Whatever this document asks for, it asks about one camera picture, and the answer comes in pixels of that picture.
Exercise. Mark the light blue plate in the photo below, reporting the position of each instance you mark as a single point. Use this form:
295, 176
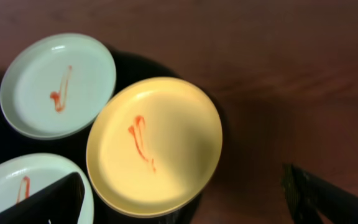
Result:
24, 176
57, 86

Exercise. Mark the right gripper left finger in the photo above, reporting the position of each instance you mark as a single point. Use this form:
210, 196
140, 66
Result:
60, 202

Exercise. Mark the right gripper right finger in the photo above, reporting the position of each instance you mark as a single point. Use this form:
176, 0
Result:
307, 196

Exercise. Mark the yellow plate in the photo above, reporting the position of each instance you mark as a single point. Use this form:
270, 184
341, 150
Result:
154, 147

